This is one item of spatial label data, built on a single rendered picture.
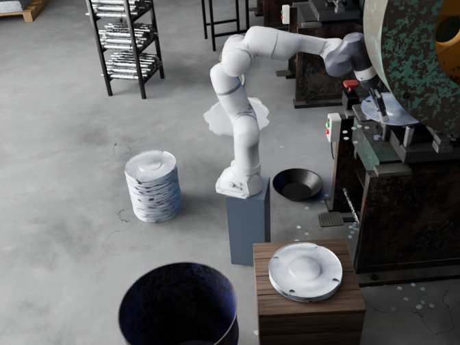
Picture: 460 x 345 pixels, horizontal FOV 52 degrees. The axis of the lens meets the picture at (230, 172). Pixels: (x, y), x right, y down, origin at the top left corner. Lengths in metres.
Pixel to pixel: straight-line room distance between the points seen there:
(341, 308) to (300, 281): 0.18
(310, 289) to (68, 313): 1.19
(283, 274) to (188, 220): 0.98
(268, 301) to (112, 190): 1.54
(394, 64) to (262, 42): 0.51
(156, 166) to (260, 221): 0.75
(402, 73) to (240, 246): 1.22
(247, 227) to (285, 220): 0.48
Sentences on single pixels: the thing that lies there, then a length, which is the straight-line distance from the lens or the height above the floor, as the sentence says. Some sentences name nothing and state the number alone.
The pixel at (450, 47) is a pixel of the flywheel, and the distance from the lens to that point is 1.70.
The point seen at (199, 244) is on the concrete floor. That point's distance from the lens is 2.61.
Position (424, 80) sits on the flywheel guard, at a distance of 1.62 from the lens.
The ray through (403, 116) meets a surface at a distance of 2.16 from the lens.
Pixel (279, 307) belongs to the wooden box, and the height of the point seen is 0.35.
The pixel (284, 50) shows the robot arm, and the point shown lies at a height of 1.14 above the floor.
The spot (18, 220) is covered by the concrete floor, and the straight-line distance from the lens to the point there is 3.10.
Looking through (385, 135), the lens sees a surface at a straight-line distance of 2.21.
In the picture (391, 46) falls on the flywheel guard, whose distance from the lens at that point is 1.53.
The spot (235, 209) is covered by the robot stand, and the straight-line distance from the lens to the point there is 2.22.
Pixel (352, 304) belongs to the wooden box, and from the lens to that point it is 1.90.
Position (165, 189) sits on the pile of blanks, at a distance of 2.65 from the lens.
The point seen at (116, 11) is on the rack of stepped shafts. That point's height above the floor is 0.70.
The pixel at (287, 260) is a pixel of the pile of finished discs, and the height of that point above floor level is 0.38.
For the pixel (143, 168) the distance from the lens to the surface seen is 2.69.
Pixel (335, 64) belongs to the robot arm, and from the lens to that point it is 1.86.
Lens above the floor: 1.83
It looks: 36 degrees down
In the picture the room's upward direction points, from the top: 4 degrees counter-clockwise
